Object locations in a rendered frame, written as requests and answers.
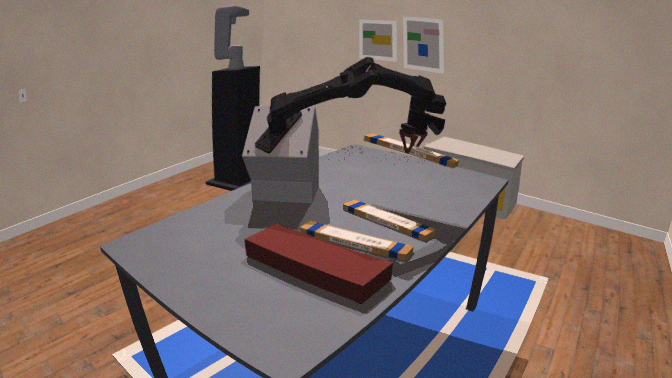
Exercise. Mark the white welding electrode pack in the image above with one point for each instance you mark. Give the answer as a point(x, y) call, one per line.
point(390, 220)

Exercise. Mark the white electrode pack with blue and orange bands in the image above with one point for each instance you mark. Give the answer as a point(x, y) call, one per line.
point(356, 240)

